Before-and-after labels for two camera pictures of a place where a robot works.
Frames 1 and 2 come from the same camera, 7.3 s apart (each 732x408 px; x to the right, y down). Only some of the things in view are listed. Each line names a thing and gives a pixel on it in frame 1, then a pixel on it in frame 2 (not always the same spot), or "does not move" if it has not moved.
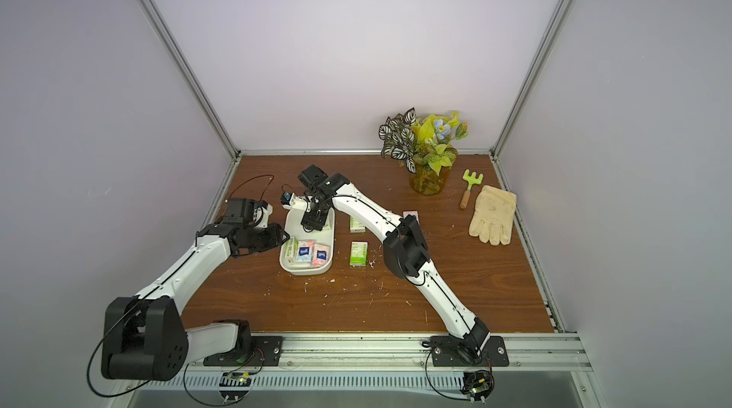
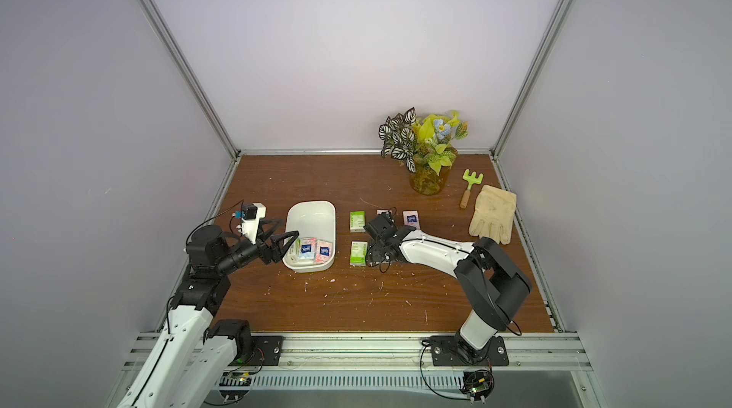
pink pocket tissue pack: (412, 213) does not move
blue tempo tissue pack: (304, 252) does not move
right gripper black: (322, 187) to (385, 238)
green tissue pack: (358, 253) does not move
